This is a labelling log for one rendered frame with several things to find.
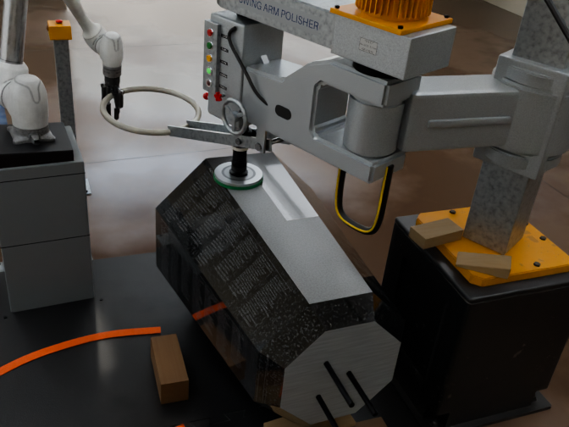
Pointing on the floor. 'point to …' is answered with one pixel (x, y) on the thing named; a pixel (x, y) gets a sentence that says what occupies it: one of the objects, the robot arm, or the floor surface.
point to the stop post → (59, 35)
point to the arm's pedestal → (46, 233)
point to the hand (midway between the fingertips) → (112, 112)
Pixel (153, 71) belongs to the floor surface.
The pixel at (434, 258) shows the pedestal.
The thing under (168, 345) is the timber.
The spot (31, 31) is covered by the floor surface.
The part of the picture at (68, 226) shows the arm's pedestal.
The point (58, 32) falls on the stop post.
